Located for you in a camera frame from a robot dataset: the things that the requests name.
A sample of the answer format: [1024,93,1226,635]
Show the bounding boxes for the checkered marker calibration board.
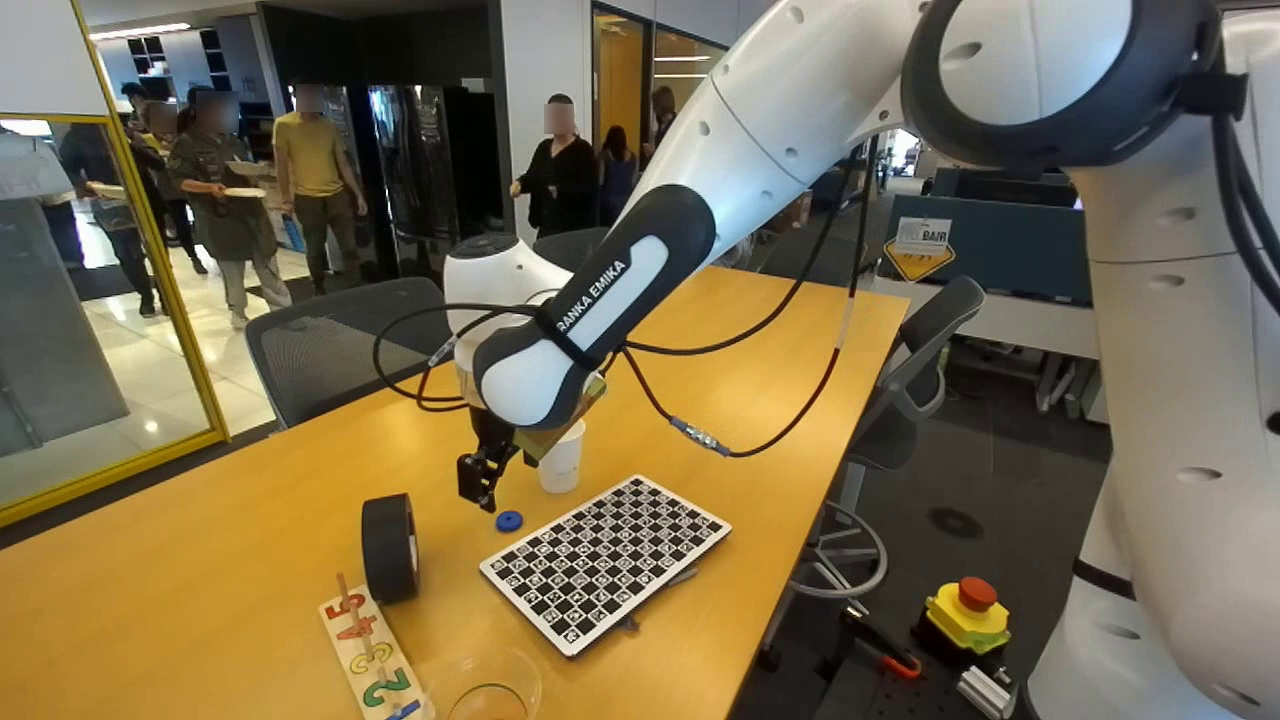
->
[476,471,735,665]

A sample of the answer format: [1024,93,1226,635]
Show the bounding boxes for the black floor outlet cover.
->
[925,502,987,544]

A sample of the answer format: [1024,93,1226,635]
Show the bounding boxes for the black tape roll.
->
[358,491,424,608]

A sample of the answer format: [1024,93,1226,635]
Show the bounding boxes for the black camera cable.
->
[370,300,537,417]

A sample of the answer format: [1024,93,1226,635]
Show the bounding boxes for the clear plastic cup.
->
[441,661,550,720]

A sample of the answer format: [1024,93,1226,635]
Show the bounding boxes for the person in yellow shirt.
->
[269,81,373,294]

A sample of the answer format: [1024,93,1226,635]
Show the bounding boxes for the white desk blue partition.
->
[861,164,1112,359]

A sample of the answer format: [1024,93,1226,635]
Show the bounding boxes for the colourful number puzzle board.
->
[316,584,441,720]

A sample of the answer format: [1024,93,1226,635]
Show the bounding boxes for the grey metal box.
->
[951,661,1019,720]

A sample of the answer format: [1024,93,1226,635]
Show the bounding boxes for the dark framed glass doors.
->
[590,5,735,214]

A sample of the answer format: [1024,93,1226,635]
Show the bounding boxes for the yellow framed glass partition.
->
[0,0,234,530]

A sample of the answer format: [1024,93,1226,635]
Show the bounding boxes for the black orange clamp tool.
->
[837,602,930,689]

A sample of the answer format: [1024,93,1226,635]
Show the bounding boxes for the person in olive shirt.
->
[166,85,295,335]

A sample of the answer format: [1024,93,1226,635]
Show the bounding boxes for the dark grey office chair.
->
[528,222,618,276]
[239,270,464,433]

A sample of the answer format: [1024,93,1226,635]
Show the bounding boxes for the yellow red emergency stop button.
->
[920,571,1017,661]

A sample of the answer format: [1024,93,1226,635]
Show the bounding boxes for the black cable silver connector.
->
[613,135,888,465]

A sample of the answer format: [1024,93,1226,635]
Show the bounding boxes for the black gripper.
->
[452,405,528,519]

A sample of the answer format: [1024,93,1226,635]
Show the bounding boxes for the grey chair with foot ring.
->
[789,270,992,608]

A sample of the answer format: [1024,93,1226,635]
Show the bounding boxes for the person in black cardigan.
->
[512,87,604,245]

